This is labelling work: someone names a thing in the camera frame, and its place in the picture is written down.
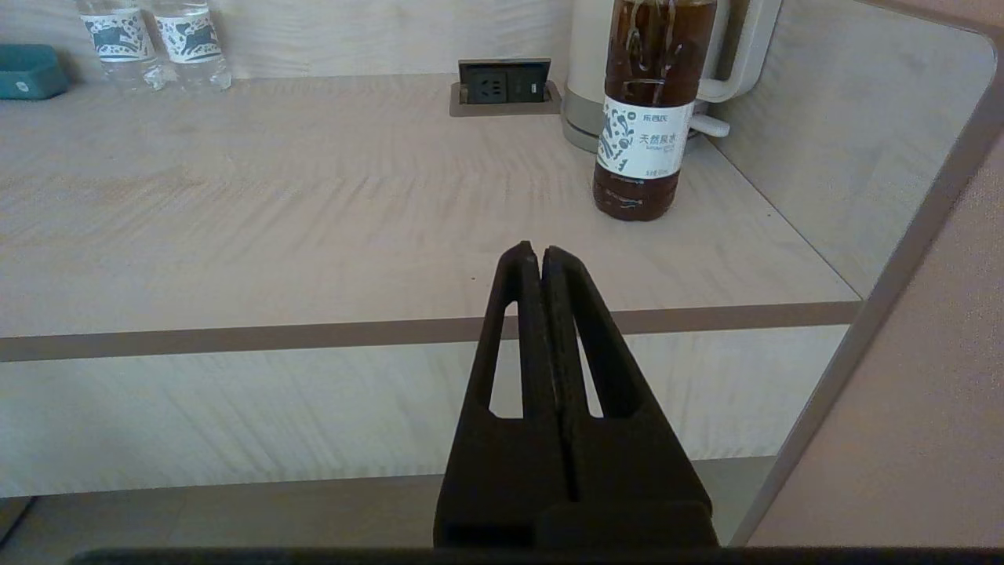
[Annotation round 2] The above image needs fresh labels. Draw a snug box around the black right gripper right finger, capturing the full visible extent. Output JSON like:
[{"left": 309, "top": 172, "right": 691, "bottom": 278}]
[{"left": 540, "top": 246, "right": 718, "bottom": 548}]

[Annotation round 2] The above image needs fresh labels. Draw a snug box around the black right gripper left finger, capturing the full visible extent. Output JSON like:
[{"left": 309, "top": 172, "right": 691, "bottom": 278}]
[{"left": 434, "top": 241, "right": 570, "bottom": 548}]

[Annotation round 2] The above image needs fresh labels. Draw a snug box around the white electric kettle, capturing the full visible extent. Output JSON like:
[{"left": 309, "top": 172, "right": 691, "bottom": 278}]
[{"left": 561, "top": 0, "right": 784, "bottom": 152}]

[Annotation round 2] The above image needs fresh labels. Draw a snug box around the large dark tea bottle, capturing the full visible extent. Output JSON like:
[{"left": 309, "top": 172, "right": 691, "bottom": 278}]
[{"left": 592, "top": 0, "right": 717, "bottom": 221}]

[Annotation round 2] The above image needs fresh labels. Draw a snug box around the clear water bottle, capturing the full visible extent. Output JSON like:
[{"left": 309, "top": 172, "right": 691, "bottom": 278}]
[
  {"left": 76, "top": 0, "right": 169, "bottom": 91},
  {"left": 149, "top": 0, "right": 232, "bottom": 89}
]

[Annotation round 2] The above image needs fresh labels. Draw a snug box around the black recessed power socket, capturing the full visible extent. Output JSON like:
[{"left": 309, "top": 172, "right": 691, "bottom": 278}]
[{"left": 449, "top": 58, "right": 562, "bottom": 118}]

